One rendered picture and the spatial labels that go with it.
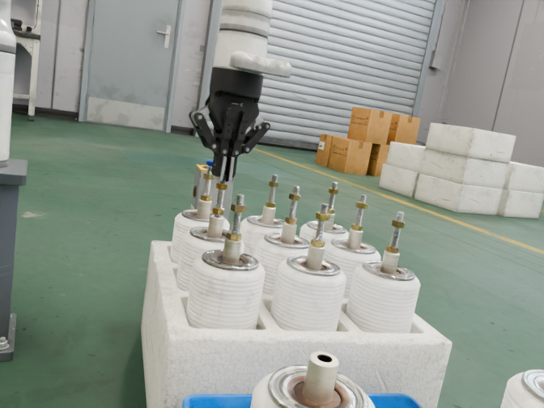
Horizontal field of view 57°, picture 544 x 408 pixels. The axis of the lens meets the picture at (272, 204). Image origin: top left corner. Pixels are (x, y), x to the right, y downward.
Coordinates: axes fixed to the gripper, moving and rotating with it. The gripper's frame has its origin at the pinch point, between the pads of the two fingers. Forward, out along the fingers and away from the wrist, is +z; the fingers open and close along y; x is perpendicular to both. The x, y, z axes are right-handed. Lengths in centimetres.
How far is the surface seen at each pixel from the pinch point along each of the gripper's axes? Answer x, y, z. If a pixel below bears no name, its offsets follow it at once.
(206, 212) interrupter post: -9.9, -3.3, 9.5
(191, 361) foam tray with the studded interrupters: 17.6, 10.3, 20.4
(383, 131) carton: -264, -305, -4
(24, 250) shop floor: -69, 16, 36
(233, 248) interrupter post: 12.5, 3.9, 8.3
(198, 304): 13.1, 8.0, 15.5
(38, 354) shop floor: -15.4, 20.7, 35.7
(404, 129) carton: -262, -330, -9
